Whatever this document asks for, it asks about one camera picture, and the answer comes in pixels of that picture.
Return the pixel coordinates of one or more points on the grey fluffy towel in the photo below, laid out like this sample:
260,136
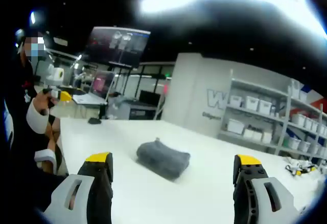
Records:
161,157

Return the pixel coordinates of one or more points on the person's left hand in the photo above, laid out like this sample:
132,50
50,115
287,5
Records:
42,103

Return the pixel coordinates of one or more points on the black computer mouse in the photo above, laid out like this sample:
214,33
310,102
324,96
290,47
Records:
94,120

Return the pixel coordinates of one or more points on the side desk with black legs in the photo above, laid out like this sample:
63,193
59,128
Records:
102,111

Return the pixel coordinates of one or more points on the small yellow black device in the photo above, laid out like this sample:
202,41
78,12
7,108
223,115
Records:
297,169

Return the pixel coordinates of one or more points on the person's black jacket torso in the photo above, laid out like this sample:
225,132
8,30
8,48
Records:
20,137

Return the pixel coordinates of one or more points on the white chest device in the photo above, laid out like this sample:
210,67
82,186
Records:
8,125

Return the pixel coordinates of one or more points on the large hanging display screen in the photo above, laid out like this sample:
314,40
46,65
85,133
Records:
117,46

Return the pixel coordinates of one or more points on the grey metal shelf rack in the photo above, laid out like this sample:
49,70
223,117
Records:
283,121

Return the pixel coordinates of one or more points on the row of white storage bins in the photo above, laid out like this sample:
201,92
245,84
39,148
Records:
255,105

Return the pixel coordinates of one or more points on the black background monitor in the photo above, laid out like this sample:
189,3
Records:
149,97

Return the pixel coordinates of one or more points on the long ceiling light strip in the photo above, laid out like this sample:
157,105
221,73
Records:
217,0

